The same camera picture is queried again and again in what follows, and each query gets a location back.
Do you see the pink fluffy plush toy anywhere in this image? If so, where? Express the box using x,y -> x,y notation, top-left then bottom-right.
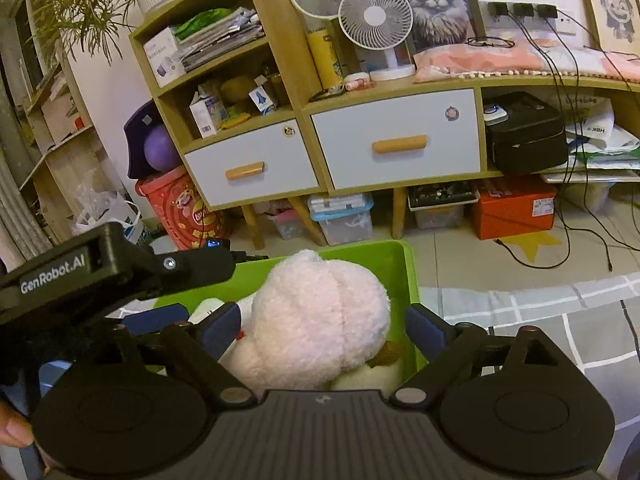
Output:
220,249 -> 390,396

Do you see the beige plush toy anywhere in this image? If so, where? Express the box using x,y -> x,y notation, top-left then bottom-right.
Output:
330,341 -> 402,398

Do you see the person's left hand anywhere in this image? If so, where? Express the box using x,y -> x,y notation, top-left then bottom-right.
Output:
0,402 -> 34,448

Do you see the green plastic bin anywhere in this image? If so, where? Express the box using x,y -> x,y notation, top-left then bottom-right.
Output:
151,240 -> 426,389

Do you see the white plastic bag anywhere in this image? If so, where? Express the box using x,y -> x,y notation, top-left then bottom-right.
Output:
72,191 -> 150,246

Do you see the orange red shoebox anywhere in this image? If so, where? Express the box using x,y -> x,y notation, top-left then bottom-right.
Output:
471,176 -> 556,240

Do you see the clear storage box blue lid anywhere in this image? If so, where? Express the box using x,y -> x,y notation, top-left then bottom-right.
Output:
307,193 -> 374,246

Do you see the grey checked bedsheet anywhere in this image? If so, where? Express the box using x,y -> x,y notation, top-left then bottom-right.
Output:
416,271 -> 640,480

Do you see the purple ball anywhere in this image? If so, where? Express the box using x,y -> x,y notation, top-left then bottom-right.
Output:
143,125 -> 182,172

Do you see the left white drawer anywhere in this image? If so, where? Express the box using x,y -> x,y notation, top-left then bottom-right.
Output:
186,120 -> 318,207

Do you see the white drawer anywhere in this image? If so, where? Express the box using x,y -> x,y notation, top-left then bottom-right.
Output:
186,120 -> 318,207
312,89 -> 480,190

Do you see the middle white drawer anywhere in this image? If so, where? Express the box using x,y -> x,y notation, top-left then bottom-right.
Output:
312,89 -> 480,190

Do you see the black box printer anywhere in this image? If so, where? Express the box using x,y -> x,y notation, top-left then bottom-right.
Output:
483,91 -> 568,176

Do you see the white product box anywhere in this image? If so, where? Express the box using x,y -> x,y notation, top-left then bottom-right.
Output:
143,27 -> 186,88

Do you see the wooden shelf cabinet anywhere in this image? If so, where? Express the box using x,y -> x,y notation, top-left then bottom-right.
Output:
128,0 -> 640,252

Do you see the yellow cylinder container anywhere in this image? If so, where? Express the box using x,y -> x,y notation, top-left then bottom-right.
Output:
307,29 -> 344,90

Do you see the stack of magazines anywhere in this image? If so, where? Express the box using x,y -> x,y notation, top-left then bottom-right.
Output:
171,6 -> 265,72

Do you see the pink folded cloth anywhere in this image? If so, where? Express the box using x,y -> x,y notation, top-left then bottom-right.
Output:
413,41 -> 639,84

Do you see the potted green plant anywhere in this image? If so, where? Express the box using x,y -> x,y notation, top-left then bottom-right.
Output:
32,0 -> 136,63

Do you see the small white desk fan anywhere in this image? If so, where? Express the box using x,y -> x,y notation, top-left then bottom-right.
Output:
338,0 -> 416,82

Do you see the framed cat picture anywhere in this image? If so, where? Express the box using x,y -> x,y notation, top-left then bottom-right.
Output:
406,0 -> 486,56

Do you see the framed cartoon girl picture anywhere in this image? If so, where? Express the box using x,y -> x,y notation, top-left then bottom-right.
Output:
586,0 -> 639,56

